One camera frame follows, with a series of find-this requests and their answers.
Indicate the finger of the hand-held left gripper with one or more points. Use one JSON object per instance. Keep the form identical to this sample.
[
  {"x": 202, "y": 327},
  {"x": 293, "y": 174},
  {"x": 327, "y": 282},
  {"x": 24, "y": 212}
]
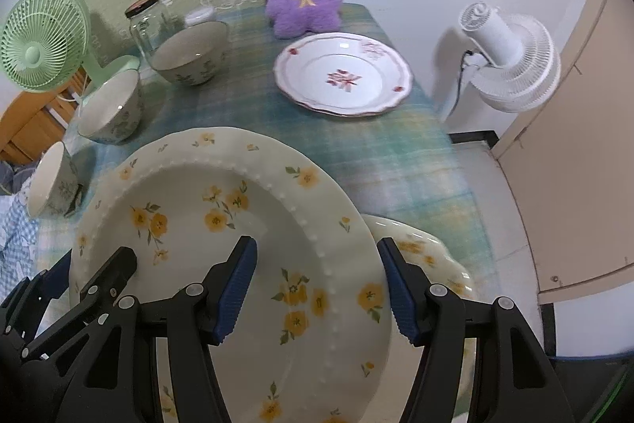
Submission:
[
  {"x": 114, "y": 267},
  {"x": 29, "y": 301}
]

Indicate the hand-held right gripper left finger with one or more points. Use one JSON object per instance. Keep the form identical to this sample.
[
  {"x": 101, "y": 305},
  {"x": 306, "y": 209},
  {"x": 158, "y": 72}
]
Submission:
[{"x": 236, "y": 291}]

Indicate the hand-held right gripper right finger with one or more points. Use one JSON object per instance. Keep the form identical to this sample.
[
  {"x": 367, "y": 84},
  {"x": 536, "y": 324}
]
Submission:
[{"x": 398, "y": 296}]

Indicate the scalloped yellow floral plate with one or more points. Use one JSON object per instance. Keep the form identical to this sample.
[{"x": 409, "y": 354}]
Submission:
[{"x": 421, "y": 244}]

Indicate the large yellow floral plate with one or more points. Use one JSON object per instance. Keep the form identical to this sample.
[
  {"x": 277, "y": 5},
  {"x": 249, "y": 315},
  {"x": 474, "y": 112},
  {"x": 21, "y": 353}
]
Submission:
[{"x": 223, "y": 185}]

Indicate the small floral ceramic bowl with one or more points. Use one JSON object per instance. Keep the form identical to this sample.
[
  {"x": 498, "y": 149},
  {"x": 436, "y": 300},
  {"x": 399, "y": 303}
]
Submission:
[{"x": 47, "y": 180}]

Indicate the medium floral ceramic bowl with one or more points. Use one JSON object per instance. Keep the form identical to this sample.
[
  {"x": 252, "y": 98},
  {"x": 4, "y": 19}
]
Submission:
[{"x": 106, "y": 106}]

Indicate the large floral ceramic bowl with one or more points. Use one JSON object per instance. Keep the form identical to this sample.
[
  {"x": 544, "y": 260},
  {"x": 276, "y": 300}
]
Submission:
[{"x": 188, "y": 71}]

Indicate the red floral plate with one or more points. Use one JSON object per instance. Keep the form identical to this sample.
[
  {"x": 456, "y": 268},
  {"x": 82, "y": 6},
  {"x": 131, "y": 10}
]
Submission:
[{"x": 317, "y": 71}]

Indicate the blue checked blanket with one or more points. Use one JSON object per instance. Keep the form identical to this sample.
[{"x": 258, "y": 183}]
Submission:
[{"x": 15, "y": 234}]

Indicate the grey cloth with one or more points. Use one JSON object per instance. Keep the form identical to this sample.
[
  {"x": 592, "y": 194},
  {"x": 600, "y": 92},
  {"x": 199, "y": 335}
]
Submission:
[{"x": 12, "y": 177}]

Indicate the plaid tablecloth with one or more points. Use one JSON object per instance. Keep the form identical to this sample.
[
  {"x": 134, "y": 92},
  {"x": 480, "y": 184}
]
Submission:
[{"x": 297, "y": 145}]

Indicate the green desk fan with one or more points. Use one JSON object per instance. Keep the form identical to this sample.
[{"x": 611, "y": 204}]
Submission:
[{"x": 34, "y": 54}]

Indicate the beige door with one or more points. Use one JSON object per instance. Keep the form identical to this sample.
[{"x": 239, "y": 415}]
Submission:
[{"x": 584, "y": 155}]

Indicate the glass jar with dark lid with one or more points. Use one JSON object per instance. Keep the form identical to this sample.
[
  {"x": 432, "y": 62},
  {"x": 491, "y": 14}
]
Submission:
[{"x": 146, "y": 31}]

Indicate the white fan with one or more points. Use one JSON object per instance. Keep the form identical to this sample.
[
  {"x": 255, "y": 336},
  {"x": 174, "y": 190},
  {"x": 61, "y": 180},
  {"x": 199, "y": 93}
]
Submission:
[{"x": 515, "y": 66}]

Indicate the small white container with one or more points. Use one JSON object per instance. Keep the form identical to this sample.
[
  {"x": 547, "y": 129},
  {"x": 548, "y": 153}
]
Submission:
[{"x": 199, "y": 14}]

